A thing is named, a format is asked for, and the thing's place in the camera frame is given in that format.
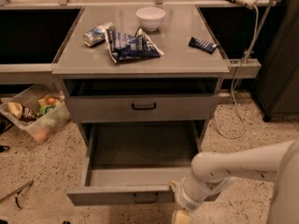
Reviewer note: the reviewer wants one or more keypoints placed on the red apple in bin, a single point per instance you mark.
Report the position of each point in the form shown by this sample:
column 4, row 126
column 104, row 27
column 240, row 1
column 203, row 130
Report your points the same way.
column 51, row 101

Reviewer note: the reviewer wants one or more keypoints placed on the blue chip bag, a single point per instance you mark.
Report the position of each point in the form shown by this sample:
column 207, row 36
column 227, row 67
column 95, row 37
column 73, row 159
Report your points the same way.
column 124, row 47

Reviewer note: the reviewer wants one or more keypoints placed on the green packet in bin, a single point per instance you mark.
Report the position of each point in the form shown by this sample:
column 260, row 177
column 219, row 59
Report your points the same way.
column 45, row 109

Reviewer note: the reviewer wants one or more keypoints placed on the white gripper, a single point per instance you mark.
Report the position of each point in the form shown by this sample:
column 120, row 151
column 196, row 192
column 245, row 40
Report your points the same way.
column 184, row 197

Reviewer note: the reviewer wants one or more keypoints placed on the white bowl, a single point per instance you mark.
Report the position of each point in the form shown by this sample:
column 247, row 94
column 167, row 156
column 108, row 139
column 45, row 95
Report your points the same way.
column 150, row 18

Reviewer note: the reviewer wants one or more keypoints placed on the brown snack bag in bin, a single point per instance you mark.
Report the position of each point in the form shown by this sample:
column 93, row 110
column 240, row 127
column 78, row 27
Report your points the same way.
column 21, row 112

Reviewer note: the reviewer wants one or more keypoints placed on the clear plastic bin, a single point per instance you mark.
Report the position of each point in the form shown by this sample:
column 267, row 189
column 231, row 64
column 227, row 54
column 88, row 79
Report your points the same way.
column 35, row 97

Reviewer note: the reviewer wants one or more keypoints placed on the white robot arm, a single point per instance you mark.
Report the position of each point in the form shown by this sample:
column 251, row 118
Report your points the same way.
column 212, row 172

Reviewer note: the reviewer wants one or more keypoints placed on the grey drawer cabinet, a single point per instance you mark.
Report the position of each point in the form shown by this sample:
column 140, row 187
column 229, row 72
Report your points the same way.
column 180, row 60

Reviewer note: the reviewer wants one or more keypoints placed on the metal bar on floor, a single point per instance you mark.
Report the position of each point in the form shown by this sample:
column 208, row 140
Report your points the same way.
column 16, row 192

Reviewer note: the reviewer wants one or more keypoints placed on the crushed silver blue can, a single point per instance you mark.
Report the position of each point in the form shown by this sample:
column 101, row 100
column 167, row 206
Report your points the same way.
column 97, row 34

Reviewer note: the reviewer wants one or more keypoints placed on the grey top drawer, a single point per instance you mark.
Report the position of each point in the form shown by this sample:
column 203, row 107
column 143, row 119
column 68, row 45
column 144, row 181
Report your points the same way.
column 141, row 99

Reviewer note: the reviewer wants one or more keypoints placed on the dark blue snack bar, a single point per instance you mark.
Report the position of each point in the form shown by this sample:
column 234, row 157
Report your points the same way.
column 203, row 45

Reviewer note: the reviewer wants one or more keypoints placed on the dark cabinet on right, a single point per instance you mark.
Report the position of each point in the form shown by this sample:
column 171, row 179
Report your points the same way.
column 277, row 85

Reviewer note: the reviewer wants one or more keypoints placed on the grey drawer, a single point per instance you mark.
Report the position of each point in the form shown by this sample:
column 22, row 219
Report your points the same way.
column 134, row 162
column 141, row 99

